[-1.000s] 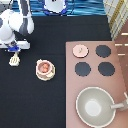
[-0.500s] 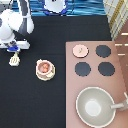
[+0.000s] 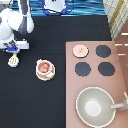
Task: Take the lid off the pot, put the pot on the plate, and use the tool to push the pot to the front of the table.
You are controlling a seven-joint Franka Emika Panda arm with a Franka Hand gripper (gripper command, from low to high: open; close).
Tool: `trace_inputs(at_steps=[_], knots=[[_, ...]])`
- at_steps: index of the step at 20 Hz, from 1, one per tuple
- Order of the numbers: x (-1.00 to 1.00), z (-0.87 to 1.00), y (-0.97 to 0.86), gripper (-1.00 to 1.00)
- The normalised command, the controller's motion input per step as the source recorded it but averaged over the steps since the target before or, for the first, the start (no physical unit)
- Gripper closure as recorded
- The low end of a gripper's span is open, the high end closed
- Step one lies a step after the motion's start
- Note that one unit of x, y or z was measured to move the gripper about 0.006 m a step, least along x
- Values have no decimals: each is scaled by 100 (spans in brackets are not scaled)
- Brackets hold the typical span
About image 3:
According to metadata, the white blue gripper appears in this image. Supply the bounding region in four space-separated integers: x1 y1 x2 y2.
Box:
0 39 29 53

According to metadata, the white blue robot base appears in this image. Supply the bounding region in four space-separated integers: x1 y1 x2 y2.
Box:
43 0 67 15

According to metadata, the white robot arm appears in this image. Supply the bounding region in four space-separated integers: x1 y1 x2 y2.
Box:
0 0 34 53

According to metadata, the cream round plate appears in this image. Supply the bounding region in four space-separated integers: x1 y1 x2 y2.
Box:
36 69 55 81

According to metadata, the black table mat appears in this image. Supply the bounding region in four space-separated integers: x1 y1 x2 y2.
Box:
0 15 110 128

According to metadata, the black stove burner front left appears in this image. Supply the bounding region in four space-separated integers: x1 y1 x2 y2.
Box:
75 62 91 77

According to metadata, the pink stove countertop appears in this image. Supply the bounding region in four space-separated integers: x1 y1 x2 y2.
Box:
66 41 128 128

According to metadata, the black stove burner rear right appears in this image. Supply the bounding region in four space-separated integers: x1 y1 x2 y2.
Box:
96 45 111 58

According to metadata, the large cream frying pan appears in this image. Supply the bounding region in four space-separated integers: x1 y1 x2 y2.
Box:
76 87 128 128

